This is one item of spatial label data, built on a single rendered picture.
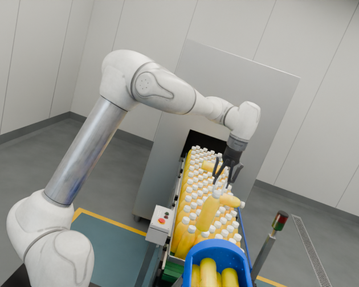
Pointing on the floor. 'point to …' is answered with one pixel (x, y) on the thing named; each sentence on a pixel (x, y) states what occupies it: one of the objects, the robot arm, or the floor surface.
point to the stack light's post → (262, 256)
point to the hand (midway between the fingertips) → (219, 186)
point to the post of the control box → (145, 264)
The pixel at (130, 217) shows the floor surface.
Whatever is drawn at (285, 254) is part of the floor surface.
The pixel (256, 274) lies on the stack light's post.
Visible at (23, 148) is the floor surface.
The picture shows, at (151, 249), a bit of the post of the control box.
